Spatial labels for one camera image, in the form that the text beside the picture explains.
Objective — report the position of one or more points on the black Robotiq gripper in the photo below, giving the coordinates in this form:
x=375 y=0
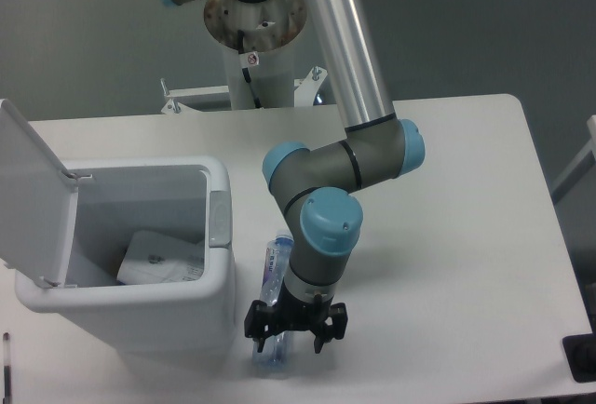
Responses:
x=325 y=320

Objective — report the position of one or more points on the clear crushed plastic water bottle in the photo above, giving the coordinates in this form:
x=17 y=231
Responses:
x=273 y=360

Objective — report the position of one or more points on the white plastic wrapper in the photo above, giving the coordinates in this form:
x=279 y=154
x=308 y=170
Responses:
x=153 y=258

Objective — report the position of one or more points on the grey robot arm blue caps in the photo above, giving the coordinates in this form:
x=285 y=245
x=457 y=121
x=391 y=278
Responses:
x=315 y=189

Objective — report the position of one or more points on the white trash can open lid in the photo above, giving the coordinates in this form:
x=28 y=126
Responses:
x=65 y=229

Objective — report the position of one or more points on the black device at table corner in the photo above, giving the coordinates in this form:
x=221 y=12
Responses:
x=580 y=353

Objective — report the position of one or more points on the slotted strip at left edge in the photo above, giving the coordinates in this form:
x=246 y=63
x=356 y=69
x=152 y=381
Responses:
x=7 y=398

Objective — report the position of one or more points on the white middle pedestal bracket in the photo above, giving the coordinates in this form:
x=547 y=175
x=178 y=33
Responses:
x=310 y=90

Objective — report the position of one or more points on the white pedestal bracket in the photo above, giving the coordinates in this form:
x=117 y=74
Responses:
x=207 y=99
x=310 y=90

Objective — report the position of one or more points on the white left pedestal bracket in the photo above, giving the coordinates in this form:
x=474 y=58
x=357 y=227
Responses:
x=207 y=99

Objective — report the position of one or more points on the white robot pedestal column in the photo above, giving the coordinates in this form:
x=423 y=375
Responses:
x=257 y=42

